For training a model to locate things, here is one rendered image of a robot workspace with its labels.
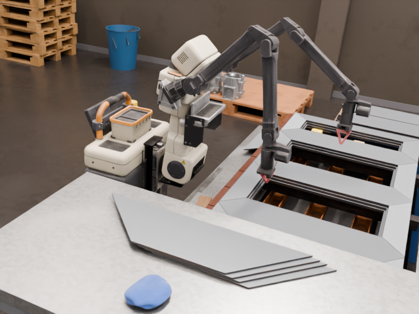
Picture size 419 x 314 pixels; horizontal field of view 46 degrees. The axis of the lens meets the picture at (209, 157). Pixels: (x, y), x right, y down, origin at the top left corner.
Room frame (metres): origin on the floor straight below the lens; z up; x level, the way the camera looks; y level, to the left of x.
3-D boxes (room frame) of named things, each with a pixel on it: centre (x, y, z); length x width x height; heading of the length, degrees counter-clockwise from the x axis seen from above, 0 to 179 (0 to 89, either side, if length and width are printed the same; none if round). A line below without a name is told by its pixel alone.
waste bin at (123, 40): (6.33, 1.23, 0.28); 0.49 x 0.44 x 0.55; 71
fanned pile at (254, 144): (2.71, -0.32, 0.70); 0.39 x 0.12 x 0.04; 158
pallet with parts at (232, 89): (5.33, -0.32, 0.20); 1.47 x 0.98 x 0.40; 71
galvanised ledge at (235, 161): (2.39, -0.16, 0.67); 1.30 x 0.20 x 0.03; 158
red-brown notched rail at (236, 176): (2.16, -0.20, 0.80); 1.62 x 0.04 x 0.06; 158
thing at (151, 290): (0.94, 0.12, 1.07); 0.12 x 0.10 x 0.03; 150
